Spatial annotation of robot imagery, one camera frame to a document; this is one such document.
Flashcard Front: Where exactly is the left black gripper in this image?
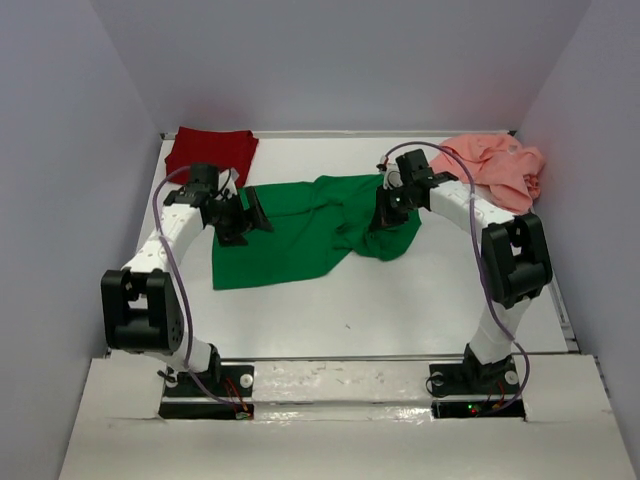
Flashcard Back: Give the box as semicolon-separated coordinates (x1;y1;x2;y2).
208;187;274;248

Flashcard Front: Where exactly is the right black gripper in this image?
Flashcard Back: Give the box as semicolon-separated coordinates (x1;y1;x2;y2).
369;184;421;232

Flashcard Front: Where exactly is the green t shirt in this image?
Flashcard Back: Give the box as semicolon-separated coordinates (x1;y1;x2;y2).
212;175;422;291

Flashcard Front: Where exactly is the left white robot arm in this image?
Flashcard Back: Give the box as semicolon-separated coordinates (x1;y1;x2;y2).
100;163;273;395

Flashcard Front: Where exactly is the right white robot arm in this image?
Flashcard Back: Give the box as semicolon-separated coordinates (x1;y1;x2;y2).
370;142;553;399

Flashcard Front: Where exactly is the red folded t shirt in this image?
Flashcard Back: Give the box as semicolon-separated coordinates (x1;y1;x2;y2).
165;126;259;187

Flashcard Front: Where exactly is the pink crumpled t shirt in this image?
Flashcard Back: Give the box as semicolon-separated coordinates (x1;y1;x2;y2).
441;133;546;214

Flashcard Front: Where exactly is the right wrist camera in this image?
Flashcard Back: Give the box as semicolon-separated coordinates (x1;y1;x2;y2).
383;164;403;190

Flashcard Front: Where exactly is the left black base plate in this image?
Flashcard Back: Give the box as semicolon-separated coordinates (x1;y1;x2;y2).
157;363;255;421

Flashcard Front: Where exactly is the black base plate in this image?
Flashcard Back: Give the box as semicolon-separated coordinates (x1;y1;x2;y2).
157;363;255;421
425;363;526;420

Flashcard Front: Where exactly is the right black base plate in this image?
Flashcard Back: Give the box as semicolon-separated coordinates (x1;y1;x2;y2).
425;363;526;420

